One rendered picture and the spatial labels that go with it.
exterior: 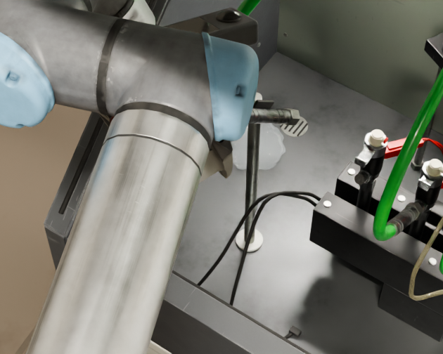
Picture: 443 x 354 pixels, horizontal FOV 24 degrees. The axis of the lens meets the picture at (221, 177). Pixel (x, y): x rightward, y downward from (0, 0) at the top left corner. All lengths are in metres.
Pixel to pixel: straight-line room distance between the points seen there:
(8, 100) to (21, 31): 0.05
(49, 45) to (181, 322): 0.66
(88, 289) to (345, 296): 0.85
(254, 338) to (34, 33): 0.65
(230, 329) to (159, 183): 0.64
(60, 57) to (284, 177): 0.86
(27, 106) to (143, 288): 0.18
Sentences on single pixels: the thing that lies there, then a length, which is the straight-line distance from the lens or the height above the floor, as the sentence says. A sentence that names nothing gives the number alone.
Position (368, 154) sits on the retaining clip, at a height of 1.11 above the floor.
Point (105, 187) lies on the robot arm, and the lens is 0.70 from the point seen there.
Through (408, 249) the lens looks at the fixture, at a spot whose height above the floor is 0.98.
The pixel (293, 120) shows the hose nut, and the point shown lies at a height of 1.13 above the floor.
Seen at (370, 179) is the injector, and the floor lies 1.05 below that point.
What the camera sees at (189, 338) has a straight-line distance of 1.39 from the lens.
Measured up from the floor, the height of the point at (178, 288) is 0.95.
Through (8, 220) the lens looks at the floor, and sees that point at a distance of 2.58.
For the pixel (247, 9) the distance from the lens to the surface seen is 1.08.
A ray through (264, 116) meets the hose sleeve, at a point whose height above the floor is 1.16.
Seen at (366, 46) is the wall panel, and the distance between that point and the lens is 1.62.
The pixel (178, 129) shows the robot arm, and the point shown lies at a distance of 0.72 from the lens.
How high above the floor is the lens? 2.13
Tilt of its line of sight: 55 degrees down
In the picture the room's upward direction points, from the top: straight up
